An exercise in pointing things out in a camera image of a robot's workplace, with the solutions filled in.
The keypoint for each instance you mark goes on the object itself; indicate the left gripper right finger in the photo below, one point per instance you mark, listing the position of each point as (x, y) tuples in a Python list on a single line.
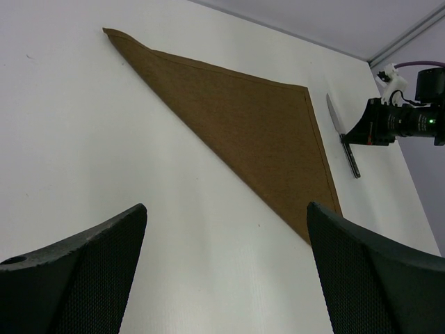
[(372, 284)]

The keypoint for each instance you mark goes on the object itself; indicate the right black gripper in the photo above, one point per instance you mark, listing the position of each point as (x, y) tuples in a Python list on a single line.
[(381, 123)]

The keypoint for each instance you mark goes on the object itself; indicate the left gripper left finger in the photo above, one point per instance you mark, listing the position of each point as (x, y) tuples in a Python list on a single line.
[(80, 284)]

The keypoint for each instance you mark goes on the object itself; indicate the brown cloth napkin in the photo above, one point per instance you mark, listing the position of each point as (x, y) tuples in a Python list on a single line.
[(265, 131)]

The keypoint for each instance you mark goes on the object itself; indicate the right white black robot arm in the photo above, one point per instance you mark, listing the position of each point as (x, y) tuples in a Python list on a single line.
[(430, 99)]

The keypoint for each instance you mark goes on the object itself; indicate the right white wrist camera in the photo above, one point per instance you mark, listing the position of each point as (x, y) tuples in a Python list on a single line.
[(392, 83)]

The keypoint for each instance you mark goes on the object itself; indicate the right aluminium frame post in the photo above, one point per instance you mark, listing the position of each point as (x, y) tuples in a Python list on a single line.
[(409, 35)]

